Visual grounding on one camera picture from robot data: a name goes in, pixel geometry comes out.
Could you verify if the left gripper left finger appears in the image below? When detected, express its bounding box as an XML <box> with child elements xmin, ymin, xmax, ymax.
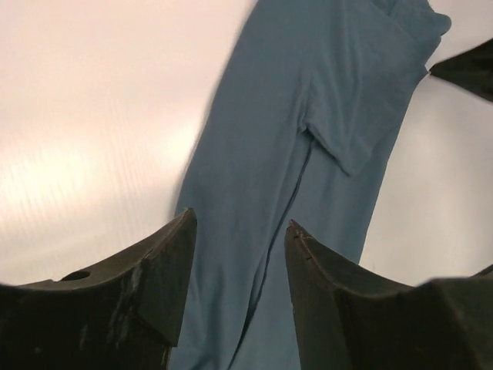
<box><xmin>1</xmin><ymin>209</ymin><xmax>197</xmax><ymax>369</ymax></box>

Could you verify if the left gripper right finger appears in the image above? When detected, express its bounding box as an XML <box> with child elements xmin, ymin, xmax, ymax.
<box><xmin>285</xmin><ymin>222</ymin><xmax>492</xmax><ymax>370</ymax></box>

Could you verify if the grey-blue t-shirt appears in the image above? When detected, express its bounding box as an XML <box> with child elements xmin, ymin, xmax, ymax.
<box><xmin>169</xmin><ymin>1</ymin><xmax>451</xmax><ymax>369</ymax></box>

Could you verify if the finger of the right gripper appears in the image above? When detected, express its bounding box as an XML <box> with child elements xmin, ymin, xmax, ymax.
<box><xmin>430</xmin><ymin>39</ymin><xmax>493</xmax><ymax>102</ymax></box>

